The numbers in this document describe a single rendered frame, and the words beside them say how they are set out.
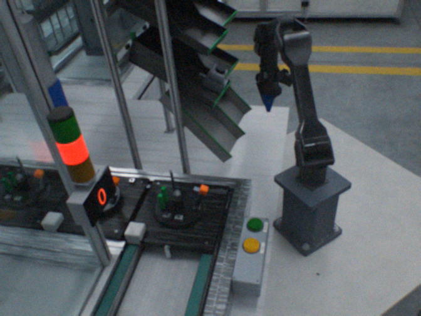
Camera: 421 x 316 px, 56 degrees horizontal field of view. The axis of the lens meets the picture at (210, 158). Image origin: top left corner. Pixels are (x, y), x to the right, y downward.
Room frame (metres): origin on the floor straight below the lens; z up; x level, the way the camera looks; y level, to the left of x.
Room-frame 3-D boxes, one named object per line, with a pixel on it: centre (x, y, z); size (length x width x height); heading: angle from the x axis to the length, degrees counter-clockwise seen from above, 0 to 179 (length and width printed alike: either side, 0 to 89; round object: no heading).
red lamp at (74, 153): (0.63, 0.27, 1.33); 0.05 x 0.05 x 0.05
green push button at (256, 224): (0.71, -0.10, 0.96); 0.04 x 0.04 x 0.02
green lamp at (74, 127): (0.63, 0.27, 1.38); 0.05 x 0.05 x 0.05
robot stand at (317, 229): (0.76, -0.26, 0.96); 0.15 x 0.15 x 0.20; 29
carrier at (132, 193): (0.85, 0.35, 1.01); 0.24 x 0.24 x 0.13; 74
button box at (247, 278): (0.64, -0.08, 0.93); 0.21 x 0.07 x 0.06; 164
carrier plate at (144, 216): (0.78, 0.10, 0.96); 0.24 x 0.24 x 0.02; 74
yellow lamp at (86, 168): (0.63, 0.27, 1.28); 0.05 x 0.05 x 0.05
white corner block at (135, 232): (0.71, 0.22, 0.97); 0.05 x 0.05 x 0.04; 74
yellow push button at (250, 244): (0.64, -0.08, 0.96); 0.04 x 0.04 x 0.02
